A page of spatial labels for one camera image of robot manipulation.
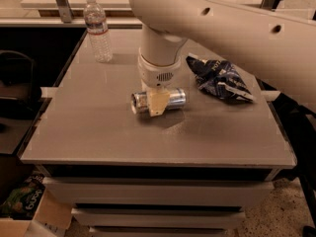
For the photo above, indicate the silver redbull can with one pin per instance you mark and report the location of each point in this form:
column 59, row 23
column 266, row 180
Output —
column 177, row 100

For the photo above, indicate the green snack bag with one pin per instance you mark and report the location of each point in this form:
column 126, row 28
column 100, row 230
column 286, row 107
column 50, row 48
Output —
column 23, row 201

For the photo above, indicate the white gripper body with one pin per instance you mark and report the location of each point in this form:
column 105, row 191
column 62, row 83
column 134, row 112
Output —
column 157, row 74

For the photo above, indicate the clear plastic water bottle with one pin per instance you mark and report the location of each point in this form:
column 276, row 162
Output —
column 98, row 31

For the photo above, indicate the grey drawer cabinet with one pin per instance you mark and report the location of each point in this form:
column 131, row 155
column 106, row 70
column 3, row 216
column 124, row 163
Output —
column 188, row 173

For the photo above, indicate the cardboard box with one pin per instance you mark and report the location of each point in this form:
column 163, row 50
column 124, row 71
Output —
column 52, row 218

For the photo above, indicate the left metal bracket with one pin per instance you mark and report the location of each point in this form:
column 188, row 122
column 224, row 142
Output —
column 65, row 12

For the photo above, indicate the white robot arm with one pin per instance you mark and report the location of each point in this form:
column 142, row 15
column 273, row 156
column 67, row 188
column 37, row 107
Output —
column 276, row 48

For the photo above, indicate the blue crumpled chip bag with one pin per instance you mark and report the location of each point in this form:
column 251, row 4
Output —
column 219, row 78

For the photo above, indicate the black chair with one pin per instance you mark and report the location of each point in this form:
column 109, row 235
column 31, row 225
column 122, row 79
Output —
column 20, row 91

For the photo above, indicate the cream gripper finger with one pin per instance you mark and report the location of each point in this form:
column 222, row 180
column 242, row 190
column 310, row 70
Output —
column 157, row 101

